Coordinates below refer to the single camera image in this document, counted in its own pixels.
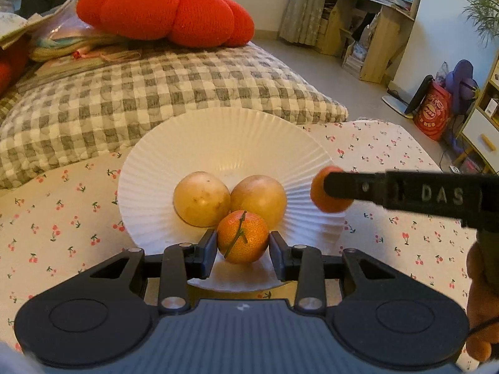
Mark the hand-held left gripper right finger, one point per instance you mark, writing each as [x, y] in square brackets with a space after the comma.
[276, 253]

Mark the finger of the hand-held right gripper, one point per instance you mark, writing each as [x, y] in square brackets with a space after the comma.
[351, 185]

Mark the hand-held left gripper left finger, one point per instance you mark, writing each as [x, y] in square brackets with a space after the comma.
[208, 248]

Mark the tangerine with green stem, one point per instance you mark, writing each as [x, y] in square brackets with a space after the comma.
[249, 241]

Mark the orange tangerine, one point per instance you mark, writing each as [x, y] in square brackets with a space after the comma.
[320, 199]

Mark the white paper plate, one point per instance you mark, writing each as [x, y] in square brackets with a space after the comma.
[230, 144]

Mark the person's right hand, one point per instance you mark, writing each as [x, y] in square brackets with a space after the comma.
[481, 307]

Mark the cherry print bed sheet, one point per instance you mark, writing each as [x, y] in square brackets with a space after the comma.
[390, 156]

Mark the yellow pear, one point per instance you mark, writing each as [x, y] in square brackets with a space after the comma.
[200, 198]
[259, 198]

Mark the white and wood cabinet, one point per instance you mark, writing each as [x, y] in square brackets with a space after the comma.
[481, 128]

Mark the red shopping bag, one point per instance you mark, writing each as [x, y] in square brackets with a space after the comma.
[432, 113]

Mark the black stand with white base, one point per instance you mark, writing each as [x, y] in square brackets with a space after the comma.
[399, 105]

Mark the wooden desk with shelves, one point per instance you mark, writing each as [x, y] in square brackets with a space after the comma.
[384, 35]

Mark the checkered green-white pillow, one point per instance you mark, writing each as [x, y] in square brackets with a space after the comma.
[156, 85]

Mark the patterned curtain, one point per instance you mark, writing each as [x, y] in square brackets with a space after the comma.
[302, 4]

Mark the green potted plant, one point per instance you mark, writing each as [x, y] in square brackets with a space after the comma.
[483, 7]

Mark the pile of folded cloths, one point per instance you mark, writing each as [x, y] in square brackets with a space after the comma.
[66, 56]

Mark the red tomato plush cushion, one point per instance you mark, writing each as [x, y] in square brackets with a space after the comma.
[163, 9]

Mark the clear plastic bag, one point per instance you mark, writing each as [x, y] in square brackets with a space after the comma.
[64, 21]

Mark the small red plush cushion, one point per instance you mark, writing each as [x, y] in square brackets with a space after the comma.
[9, 66]

